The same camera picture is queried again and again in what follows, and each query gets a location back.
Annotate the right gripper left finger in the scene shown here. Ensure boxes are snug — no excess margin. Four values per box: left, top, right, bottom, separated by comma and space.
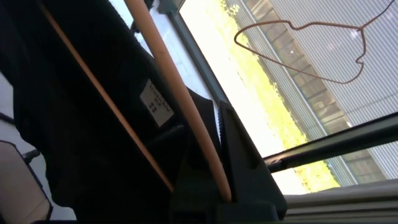
170, 126, 223, 205

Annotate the black clothes rack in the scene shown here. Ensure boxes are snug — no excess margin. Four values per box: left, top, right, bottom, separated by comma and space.
263, 111, 398, 174

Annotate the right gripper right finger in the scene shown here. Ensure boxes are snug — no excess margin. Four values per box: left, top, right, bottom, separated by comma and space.
217, 101, 289, 220

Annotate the black shirt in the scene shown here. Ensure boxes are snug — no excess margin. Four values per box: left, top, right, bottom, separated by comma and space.
0, 0, 223, 222

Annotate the pink clothes hanger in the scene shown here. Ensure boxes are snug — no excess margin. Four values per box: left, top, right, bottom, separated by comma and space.
233, 0, 398, 85
37, 0, 233, 203

